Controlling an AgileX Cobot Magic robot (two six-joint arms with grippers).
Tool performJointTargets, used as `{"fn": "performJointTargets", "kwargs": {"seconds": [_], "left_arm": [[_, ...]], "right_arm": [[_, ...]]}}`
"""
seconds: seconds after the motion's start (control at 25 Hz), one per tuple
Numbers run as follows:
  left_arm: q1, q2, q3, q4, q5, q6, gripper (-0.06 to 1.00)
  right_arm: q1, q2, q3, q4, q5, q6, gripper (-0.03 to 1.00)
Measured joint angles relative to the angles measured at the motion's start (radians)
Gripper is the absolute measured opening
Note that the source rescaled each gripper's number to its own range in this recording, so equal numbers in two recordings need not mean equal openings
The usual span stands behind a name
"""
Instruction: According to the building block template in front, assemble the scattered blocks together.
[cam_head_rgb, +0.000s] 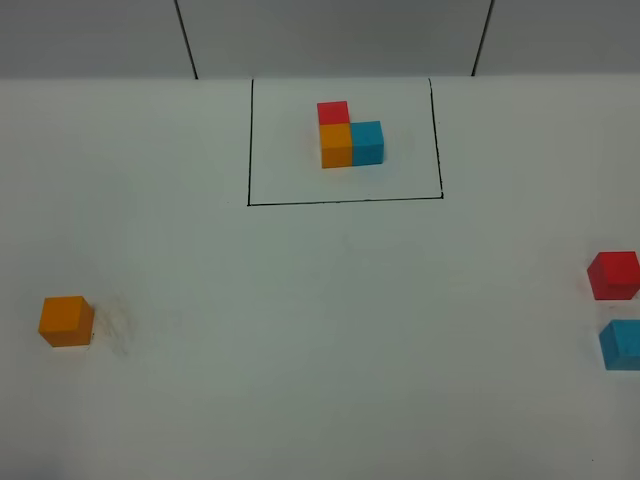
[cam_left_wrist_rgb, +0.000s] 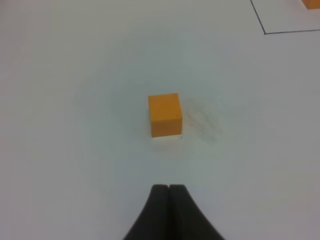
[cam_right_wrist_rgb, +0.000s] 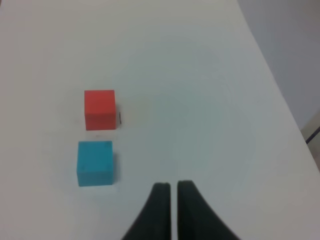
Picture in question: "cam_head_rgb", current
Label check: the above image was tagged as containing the orange template block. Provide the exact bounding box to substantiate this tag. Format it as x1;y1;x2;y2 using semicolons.
319;123;353;169

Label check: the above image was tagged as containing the blue template block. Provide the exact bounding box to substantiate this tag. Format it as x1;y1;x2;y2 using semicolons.
350;121;384;166

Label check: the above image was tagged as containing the red template block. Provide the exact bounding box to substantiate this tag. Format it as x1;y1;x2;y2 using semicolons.
317;101;350;125

